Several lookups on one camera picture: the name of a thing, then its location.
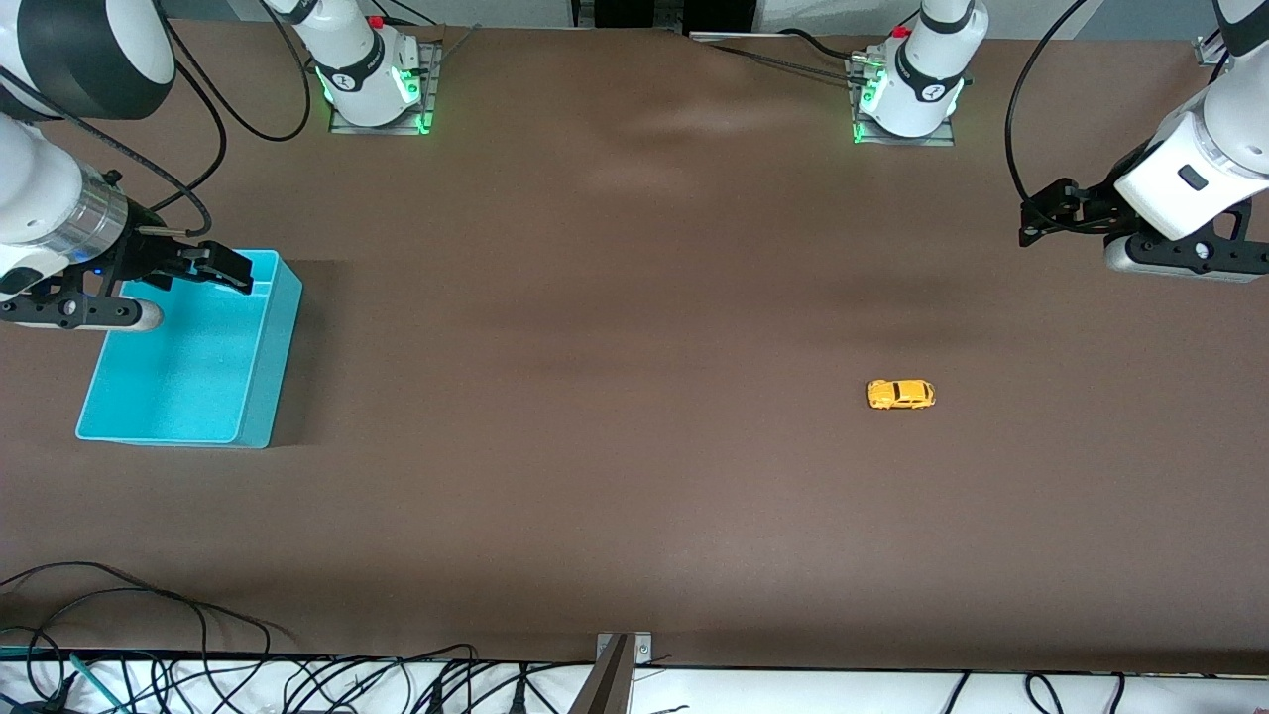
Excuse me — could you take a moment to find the black tangled ledge cable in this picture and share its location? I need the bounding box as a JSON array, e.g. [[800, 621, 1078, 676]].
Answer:
[[268, 643, 479, 714]]

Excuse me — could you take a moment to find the long black looping arm cable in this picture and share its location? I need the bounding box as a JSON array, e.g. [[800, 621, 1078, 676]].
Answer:
[[159, 0, 313, 143]]

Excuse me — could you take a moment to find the thin grey rod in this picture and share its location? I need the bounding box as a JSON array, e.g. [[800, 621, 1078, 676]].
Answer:
[[436, 22, 484, 65]]

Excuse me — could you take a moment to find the teal plastic bin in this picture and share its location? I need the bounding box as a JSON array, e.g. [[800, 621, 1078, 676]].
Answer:
[[75, 248, 303, 449]]

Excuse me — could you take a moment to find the straight black base cable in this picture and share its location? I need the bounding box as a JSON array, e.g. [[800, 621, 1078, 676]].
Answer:
[[706, 42, 856, 80]]

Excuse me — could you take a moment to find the black curved arm cable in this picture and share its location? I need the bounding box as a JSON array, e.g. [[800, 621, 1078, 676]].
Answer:
[[149, 20, 229, 214]]

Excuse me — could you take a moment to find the curved black base cable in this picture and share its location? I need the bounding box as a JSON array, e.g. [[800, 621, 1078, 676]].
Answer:
[[776, 28, 873, 62]]

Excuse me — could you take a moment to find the black bulky object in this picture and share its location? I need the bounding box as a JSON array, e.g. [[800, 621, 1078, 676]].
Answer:
[[575, 0, 756, 36]]

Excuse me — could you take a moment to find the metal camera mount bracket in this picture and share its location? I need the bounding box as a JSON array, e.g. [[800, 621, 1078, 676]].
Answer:
[[570, 632, 655, 714]]

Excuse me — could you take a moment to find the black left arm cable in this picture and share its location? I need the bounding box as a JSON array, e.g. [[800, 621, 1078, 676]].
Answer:
[[1004, 0, 1092, 209]]

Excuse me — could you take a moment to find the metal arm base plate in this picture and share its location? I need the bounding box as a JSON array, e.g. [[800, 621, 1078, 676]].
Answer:
[[848, 55, 958, 148], [327, 40, 444, 137]]

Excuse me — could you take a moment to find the black looping table cable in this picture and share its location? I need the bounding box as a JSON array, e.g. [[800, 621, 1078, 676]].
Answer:
[[0, 587, 211, 695], [0, 560, 298, 644]]

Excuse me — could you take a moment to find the yellow beetle toy car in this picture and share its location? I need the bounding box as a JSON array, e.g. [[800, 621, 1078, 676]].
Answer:
[[866, 379, 936, 412]]

